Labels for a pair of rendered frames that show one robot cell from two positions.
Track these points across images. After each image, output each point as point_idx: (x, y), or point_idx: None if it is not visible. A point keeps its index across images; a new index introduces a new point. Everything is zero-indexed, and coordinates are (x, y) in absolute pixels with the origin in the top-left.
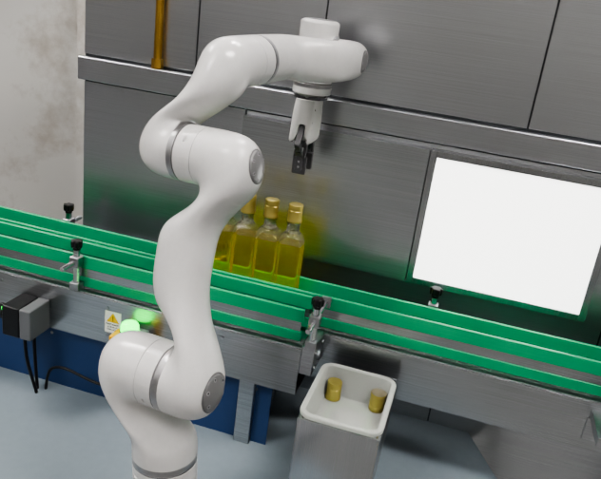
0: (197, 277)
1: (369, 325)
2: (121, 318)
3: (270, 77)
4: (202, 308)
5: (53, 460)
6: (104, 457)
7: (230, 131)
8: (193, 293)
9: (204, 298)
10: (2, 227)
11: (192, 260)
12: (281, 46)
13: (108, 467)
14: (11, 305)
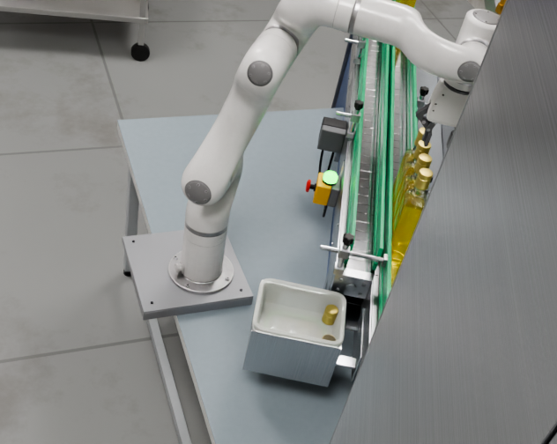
0: (226, 122)
1: (382, 303)
2: (342, 172)
3: (346, 29)
4: (221, 143)
5: (254, 212)
6: (267, 235)
7: (273, 43)
8: (220, 129)
9: (226, 139)
10: (384, 76)
11: (226, 109)
12: (370, 11)
13: (258, 239)
14: (326, 120)
